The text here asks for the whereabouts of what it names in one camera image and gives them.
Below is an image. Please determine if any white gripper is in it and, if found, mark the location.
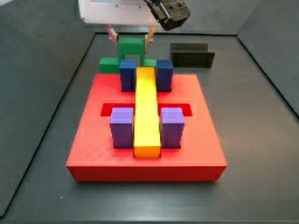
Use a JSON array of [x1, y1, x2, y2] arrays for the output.
[[79, 0, 159, 52]]

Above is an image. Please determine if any green arch block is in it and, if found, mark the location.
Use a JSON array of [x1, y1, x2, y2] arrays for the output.
[[99, 38, 156, 74]]

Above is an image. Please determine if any red board base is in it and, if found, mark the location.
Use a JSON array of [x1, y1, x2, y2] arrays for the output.
[[67, 74, 227, 182]]

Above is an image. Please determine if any blue arch block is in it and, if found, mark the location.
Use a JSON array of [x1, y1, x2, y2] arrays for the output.
[[119, 59, 174, 92]]

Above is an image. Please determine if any purple arch block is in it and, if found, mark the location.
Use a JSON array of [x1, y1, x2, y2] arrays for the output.
[[109, 108, 184, 149]]

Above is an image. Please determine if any yellow long bar block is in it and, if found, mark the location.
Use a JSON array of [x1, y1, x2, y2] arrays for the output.
[[133, 67, 162, 158]]

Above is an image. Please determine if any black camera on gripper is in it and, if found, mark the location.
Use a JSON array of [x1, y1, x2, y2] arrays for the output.
[[144, 0, 191, 31]]

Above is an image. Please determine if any black angled bracket holder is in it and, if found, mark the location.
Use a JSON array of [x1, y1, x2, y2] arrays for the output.
[[170, 43, 215, 68]]

